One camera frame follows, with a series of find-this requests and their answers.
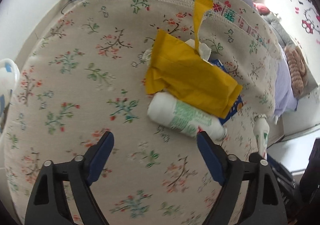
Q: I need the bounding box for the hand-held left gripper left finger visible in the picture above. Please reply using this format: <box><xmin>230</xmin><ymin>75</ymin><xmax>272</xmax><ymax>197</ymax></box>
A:
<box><xmin>24</xmin><ymin>131</ymin><xmax>115</xmax><ymax>225</ymax></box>

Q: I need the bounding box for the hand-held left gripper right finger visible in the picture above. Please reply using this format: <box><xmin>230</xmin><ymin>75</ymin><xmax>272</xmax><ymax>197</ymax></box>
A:
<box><xmin>196</xmin><ymin>130</ymin><xmax>287</xmax><ymax>225</ymax></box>

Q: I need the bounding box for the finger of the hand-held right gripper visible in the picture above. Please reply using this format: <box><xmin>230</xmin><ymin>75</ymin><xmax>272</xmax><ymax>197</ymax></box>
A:
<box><xmin>266</xmin><ymin>154</ymin><xmax>284</xmax><ymax>174</ymax></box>

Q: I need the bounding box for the white tube green print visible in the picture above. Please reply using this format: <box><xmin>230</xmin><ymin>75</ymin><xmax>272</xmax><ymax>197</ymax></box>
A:
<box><xmin>254</xmin><ymin>114</ymin><xmax>270</xmax><ymax>158</ymax></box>

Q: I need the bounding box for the dark blue box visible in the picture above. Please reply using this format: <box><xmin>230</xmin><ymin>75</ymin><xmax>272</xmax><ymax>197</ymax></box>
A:
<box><xmin>209</xmin><ymin>59</ymin><xmax>245</xmax><ymax>125</ymax></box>

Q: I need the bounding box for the white bottle green label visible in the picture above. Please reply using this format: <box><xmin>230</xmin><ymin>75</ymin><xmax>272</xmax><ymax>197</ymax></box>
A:
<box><xmin>147</xmin><ymin>92</ymin><xmax>225</xmax><ymax>140</ymax></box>

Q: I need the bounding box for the yellow plastic wrapper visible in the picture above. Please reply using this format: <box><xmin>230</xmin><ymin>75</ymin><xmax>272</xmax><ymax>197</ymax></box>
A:
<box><xmin>145</xmin><ymin>0</ymin><xmax>243</xmax><ymax>118</ymax></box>

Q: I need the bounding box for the white tissue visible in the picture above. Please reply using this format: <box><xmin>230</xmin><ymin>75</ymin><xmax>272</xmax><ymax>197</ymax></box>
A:
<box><xmin>184</xmin><ymin>38</ymin><xmax>212</xmax><ymax>61</ymax></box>

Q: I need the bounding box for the white cat print bin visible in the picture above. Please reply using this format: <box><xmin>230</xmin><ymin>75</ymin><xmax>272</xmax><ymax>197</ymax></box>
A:
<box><xmin>0</xmin><ymin>58</ymin><xmax>21</xmax><ymax>133</ymax></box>

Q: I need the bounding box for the floral beige cloth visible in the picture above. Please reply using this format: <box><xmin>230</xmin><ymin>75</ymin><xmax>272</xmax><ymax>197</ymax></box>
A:
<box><xmin>4</xmin><ymin>0</ymin><xmax>280</xmax><ymax>225</ymax></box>

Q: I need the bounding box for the beige knitted blanket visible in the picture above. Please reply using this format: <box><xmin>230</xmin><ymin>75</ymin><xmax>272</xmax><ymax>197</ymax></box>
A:
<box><xmin>284</xmin><ymin>46</ymin><xmax>308</xmax><ymax>97</ymax></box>

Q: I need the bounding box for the clear plastic wrap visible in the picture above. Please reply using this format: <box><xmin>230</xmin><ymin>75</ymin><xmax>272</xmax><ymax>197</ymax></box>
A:
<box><xmin>143</xmin><ymin>47</ymin><xmax>153</xmax><ymax>62</ymax></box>

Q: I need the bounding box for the grey plush toy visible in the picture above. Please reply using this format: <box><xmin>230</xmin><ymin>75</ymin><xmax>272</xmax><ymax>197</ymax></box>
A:
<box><xmin>265</xmin><ymin>12</ymin><xmax>297</xmax><ymax>47</ymax></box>

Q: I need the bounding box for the pink plush toy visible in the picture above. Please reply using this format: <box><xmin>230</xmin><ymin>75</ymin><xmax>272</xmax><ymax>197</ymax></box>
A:
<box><xmin>253</xmin><ymin>2</ymin><xmax>271</xmax><ymax>16</ymax></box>

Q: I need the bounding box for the cat wall sticker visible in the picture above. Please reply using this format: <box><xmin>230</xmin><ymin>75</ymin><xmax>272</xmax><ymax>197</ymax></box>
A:
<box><xmin>301</xmin><ymin>6</ymin><xmax>320</xmax><ymax>36</ymax></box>

